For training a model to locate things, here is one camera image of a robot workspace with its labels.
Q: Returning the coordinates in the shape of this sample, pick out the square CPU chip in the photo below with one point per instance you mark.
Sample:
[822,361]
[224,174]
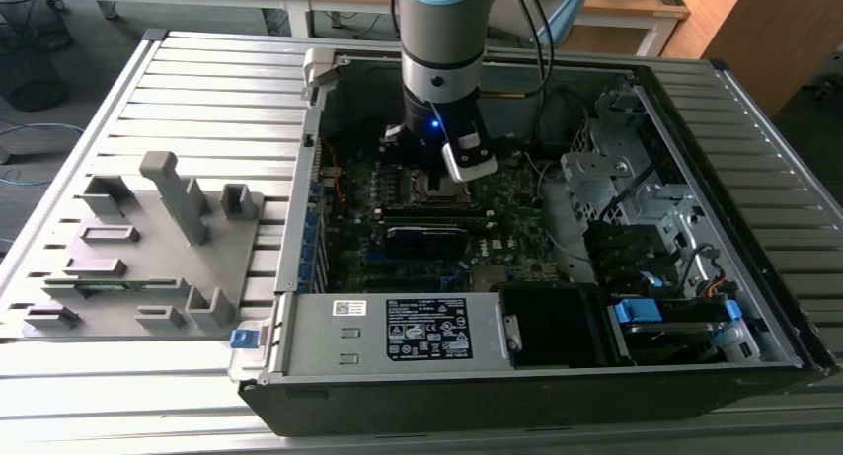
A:
[448,191]

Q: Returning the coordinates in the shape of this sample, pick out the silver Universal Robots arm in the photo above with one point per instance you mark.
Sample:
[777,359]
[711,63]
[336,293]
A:
[442,40]

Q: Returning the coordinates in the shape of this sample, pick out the CPU socket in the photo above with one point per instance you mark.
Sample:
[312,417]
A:
[411,204]

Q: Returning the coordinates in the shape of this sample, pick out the black graphics card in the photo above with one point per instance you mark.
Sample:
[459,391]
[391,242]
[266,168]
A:
[424,243]

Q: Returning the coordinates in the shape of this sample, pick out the green motherboard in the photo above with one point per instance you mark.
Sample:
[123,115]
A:
[520,228]

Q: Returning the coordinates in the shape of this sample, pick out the silver disk bay cage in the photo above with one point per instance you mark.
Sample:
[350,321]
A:
[592,171]

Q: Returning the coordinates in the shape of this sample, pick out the brown chipset heatsink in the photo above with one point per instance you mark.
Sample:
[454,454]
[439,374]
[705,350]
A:
[488,277]

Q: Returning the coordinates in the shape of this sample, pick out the silver power supply unit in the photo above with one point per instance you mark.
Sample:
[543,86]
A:
[316,336]

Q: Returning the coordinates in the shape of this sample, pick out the grey parts rack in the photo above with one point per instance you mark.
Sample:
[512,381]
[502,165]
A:
[164,257]

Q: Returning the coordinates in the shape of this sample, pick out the blue disk carrier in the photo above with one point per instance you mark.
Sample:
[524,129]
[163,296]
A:
[635,311]

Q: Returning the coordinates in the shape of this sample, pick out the blue case latch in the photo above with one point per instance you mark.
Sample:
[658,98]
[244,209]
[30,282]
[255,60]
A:
[242,339]

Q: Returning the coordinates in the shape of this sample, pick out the wooden cabinet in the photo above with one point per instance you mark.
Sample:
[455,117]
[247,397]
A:
[777,40]

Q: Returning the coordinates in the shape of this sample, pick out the black hard disk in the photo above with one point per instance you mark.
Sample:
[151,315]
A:
[665,344]

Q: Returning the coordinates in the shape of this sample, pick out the green RAM stick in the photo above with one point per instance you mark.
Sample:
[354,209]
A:
[106,286]

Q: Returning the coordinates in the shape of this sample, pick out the black waste bin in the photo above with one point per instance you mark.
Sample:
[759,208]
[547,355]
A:
[36,90]

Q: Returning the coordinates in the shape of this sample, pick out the black open PC case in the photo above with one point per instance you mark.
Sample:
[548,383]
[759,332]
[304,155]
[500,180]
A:
[460,410]

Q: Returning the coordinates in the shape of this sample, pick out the blue plastic clip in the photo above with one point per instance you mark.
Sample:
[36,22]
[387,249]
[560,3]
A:
[733,311]

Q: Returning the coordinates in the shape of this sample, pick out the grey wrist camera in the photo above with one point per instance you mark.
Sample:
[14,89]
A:
[468,159]

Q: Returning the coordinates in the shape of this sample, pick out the black plastic bracket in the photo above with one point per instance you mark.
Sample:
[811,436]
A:
[626,248]

